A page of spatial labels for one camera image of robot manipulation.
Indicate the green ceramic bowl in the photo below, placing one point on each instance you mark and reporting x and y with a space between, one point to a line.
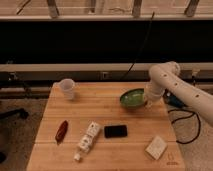
133 98

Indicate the clear plastic measuring cup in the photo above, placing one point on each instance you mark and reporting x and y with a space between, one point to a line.
67 88

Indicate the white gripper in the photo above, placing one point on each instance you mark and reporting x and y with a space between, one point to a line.
152 93

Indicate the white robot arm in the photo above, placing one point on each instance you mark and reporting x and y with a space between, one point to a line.
164 76

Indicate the black smartphone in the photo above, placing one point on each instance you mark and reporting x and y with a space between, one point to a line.
115 131

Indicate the white sponge block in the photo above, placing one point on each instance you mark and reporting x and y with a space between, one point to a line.
157 147

